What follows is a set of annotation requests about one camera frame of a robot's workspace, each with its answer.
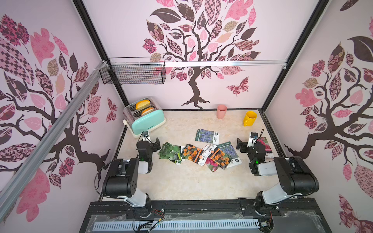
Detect aluminium rail wall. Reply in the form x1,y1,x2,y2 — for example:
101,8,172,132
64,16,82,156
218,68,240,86
1,61,108,220
111,60,288,68

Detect toast slice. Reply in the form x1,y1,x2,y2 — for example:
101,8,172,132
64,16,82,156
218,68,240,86
135,99,151,111
141,107,155,116

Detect aluminium rail back wall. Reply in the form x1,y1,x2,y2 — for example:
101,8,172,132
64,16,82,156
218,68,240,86
111,60,288,68

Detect toast slice front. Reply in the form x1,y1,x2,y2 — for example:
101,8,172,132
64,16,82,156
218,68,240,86
141,107,155,116

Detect mint green toaster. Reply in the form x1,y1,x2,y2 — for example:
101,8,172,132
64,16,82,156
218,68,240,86
123,97,166,137

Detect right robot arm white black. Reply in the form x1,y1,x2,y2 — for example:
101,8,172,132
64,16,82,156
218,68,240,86
236,138,319,207

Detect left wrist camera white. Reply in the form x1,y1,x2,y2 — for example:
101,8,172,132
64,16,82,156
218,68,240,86
142,131,151,142

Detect pink cup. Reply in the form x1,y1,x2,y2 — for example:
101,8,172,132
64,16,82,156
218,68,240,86
217,104,227,119

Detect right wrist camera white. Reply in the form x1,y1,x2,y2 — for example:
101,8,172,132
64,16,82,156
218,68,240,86
247,132,258,147

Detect marigold seed packet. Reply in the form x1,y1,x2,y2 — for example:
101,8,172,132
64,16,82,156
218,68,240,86
181,144,209,166
207,146,229,170

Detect white vented cable duct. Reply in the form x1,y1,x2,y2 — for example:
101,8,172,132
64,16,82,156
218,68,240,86
92,219,260,233

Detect aluminium rail left wall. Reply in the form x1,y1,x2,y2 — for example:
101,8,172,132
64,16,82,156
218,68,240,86
1,61,108,220

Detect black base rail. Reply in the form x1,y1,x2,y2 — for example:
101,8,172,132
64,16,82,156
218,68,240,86
80,198,331,233

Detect pink flower packet right edge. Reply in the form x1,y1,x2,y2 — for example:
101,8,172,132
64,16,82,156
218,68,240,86
258,137,274,159

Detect green plant seed packet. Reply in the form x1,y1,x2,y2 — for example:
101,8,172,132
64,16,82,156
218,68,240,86
158,142,175,160

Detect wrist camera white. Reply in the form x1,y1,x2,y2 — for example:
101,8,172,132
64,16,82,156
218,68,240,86
247,132,258,147
142,131,151,142

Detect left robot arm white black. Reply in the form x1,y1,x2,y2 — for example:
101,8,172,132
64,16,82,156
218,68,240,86
102,138,161,210

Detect pink flower seed packet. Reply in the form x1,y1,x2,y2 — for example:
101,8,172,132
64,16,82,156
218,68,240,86
206,158,220,172

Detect yellow mug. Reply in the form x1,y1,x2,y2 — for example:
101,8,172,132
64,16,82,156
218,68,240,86
243,111,257,126

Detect black wire basket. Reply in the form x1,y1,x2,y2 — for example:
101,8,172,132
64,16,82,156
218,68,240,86
100,55,166,85

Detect lavender seed packet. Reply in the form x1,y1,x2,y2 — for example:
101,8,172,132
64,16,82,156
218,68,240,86
217,142,242,168
195,129,220,145

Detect toast slice rear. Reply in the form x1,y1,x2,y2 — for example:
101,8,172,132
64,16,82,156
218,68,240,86
135,99,151,111

